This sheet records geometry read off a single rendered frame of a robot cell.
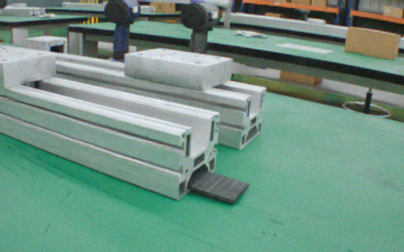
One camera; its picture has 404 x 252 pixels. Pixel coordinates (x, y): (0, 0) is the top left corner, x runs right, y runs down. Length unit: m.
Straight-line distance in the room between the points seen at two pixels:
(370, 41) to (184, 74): 1.85
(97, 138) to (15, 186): 0.12
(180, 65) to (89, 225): 0.31
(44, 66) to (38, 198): 0.28
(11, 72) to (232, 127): 0.36
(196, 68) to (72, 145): 0.22
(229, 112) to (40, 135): 0.29
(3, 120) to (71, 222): 0.29
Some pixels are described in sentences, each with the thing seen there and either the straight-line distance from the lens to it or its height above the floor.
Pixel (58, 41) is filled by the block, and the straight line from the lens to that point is 1.17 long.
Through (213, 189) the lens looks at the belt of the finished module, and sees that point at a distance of 0.45.
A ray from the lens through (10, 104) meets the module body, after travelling 0.63.
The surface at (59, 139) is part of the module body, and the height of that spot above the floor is 0.81.
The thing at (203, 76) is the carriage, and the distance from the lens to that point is 0.59.
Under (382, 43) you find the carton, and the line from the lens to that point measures 2.35.
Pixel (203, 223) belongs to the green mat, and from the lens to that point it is 0.41.
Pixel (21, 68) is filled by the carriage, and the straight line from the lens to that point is 0.64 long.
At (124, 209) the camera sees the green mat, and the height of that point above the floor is 0.78.
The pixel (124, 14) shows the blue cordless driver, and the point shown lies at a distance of 0.91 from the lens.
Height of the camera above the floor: 1.01
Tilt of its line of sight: 19 degrees down
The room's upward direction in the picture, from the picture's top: 4 degrees clockwise
